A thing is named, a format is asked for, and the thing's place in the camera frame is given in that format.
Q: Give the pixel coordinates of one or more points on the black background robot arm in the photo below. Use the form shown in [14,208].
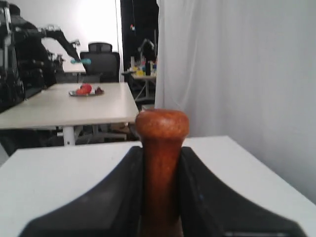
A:
[24,60]

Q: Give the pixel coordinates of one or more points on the plate with red food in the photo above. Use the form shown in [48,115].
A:
[86,90]

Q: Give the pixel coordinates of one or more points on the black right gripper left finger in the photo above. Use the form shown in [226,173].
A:
[110,209]

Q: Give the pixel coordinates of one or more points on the white background table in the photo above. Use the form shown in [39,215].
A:
[55,107]

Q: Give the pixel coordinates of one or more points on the cluttered background desk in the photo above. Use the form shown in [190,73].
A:
[142,72]

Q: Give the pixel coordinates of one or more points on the white curtain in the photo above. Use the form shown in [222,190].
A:
[245,69]

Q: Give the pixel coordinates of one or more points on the black office chair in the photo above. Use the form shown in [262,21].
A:
[105,62]

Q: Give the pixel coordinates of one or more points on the brown wooden pestle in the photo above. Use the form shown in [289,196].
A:
[162,133]

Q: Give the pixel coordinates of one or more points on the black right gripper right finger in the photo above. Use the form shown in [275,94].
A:
[210,208]

